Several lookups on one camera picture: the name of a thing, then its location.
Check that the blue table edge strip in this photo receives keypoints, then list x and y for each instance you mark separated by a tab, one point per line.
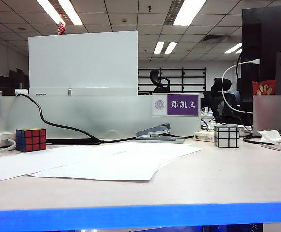
140	215

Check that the crumpled white tissue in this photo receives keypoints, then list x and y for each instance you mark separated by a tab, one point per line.
271	136

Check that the white paper sheet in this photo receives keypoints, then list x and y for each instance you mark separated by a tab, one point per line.
9	164
169	151
94	169

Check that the grey frosted side panel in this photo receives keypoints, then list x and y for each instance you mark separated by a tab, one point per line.
273	113

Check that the coloured Rubik's cube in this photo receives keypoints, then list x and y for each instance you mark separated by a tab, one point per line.
31	140

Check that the ceiling sprinkler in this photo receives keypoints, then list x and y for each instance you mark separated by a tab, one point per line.
150	9

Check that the rectangular ceiling light panel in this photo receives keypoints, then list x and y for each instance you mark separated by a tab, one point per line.
159	47
70	12
233	47
171	47
50	10
189	12
238	51

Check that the grey flat plate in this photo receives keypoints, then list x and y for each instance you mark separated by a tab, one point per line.
180	140

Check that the red snack bag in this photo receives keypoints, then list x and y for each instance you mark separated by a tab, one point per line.
264	88

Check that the ceiling air vent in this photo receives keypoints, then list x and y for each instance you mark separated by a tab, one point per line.
214	38

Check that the dark office cabinet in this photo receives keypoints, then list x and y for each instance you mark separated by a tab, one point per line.
7	82

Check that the purple and white nameplate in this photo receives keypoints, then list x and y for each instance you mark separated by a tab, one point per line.
182	104

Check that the silver mirror cube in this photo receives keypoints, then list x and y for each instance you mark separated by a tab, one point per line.
227	136

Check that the frosted glass desk partition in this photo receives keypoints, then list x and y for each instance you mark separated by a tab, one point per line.
106	113

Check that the black computer monitor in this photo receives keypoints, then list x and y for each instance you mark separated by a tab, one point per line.
270	36

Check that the red hanging ornament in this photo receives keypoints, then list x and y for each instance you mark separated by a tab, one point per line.
62	26

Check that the small beige box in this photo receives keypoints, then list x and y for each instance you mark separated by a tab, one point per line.
204	136

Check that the black office chair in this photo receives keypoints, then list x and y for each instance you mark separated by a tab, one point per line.
155	76
218	101

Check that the grey stapler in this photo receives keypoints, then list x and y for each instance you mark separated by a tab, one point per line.
154	130

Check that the black wall shelf rack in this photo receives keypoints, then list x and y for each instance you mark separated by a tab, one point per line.
183	79

